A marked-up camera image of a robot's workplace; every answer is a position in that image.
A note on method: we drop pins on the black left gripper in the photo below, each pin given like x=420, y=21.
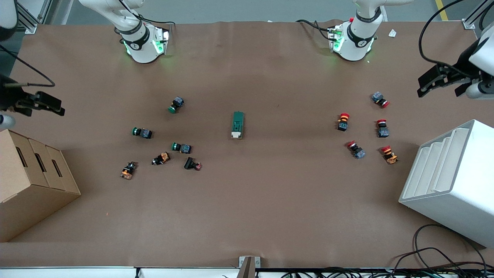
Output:
x=460, y=74

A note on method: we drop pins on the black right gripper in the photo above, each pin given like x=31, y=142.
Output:
x=8, y=96

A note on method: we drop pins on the green load switch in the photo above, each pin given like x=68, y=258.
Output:
x=237, y=124

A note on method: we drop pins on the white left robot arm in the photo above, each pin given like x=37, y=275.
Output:
x=357, y=38

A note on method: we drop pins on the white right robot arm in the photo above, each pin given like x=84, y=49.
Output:
x=141, y=42

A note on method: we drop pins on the white paper scrap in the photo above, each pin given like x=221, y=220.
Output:
x=392, y=33

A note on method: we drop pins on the red button orange contact block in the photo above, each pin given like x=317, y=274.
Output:
x=391, y=157

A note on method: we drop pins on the brown cardboard sorting box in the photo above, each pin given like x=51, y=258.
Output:
x=31, y=200

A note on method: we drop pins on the white stepped sorting box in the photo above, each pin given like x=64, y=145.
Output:
x=463, y=193

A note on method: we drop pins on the red yellow emergency stop button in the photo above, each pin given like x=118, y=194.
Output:
x=342, y=124

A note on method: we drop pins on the brown table cover mat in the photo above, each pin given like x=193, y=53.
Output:
x=270, y=193

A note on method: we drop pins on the aluminium frame post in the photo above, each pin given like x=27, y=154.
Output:
x=469, y=23
x=27, y=25

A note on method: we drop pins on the red push button switch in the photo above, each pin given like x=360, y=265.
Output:
x=359, y=153
x=377, y=96
x=383, y=132

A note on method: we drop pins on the green push button switch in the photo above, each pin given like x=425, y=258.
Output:
x=176, y=103
x=146, y=133
x=185, y=148

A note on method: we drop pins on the black orange selector switch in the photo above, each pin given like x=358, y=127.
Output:
x=164, y=157
x=127, y=172

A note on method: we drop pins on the black square button switch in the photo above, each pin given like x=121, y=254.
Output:
x=189, y=163

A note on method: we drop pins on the white table edge rail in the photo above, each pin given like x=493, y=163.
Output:
x=77, y=273

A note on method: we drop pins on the metal table edge bracket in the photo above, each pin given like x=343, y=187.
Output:
x=249, y=268

